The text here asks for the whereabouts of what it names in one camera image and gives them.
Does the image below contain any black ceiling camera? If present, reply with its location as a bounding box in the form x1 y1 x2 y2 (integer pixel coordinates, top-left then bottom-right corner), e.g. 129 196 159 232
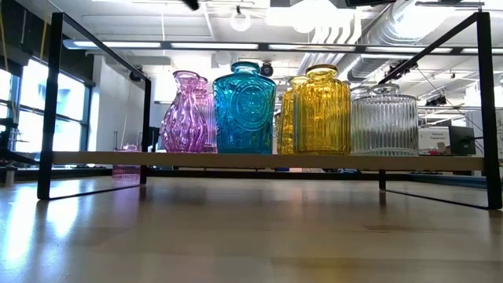
128 64 145 83
259 61 275 79

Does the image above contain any teal medallion glass vase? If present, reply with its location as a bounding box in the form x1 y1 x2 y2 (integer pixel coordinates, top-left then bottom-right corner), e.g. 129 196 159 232
212 61 277 155

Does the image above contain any pink wavy glass vase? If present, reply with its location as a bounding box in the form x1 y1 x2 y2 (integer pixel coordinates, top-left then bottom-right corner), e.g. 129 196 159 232
160 70 210 154

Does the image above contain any white labelled box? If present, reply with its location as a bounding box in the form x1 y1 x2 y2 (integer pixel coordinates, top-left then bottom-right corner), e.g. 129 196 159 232
417 126 451 155

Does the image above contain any amber ribbed glass vase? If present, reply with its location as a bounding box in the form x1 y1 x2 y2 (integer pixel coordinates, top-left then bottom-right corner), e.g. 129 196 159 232
293 64 353 156
278 75 310 156

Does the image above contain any silver ventilation duct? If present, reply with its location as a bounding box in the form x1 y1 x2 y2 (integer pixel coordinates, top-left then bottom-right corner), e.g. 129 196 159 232
337 0 472 82

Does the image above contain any wooden shelf black metal frame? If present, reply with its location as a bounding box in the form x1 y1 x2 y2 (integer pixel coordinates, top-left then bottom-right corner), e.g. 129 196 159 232
36 10 503 211

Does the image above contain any small pink ribbed glass vase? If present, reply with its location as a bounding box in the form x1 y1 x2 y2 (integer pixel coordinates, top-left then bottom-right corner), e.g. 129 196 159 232
112 142 142 182

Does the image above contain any black computer monitor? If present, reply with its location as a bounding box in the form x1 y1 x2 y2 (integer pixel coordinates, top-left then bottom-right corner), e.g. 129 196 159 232
148 126 161 153

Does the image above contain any black overhead frame bar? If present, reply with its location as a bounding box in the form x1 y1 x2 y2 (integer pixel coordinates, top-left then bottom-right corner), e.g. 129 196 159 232
62 38 503 55

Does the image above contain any black box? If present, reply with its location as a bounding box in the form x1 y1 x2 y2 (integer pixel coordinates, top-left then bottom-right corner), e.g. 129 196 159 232
449 125 477 156

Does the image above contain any clear ribbed glass vase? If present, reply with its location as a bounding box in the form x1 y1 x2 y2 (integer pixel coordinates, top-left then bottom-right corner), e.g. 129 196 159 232
351 83 420 157

